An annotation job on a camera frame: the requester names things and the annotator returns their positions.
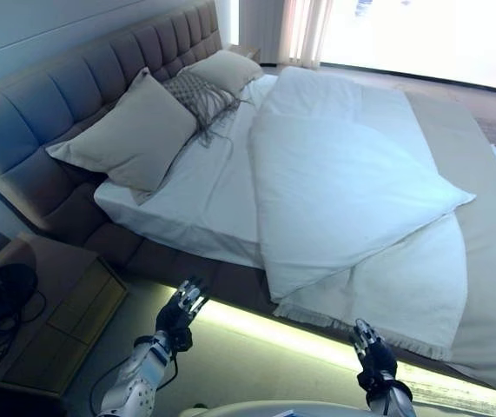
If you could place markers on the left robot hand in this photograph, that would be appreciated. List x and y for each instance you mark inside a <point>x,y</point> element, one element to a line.
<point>173,317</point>

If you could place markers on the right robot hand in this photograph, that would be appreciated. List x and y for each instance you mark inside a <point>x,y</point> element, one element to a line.
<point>378,356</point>

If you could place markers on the white duvet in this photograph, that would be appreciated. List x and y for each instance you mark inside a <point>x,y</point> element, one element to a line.
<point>339,174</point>

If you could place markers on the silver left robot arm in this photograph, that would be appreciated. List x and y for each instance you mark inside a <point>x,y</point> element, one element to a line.
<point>143,378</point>

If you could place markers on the wooden nightstand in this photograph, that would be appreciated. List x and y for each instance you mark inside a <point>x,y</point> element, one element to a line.
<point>69,313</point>

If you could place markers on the white sheeted mattress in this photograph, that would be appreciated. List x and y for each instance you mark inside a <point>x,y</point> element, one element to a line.
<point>187,204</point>

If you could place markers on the silver robot torso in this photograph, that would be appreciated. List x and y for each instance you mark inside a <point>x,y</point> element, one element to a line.
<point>273,410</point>

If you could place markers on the beige fringed bedspread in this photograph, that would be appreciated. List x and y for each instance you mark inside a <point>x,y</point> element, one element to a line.
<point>491,260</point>

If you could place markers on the black round device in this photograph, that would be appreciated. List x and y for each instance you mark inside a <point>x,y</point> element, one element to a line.
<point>4,286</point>

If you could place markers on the beige pillow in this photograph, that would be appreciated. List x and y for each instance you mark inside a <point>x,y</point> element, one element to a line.
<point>226,69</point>
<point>139,130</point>

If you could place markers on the fringed macrame cushion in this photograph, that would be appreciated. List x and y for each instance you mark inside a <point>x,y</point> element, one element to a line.
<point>200,93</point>

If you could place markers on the small wooden bedside table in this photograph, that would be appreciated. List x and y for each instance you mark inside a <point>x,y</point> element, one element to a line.
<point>247,53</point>

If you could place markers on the sheer pink curtain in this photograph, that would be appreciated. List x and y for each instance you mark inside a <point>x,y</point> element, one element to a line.
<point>299,30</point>

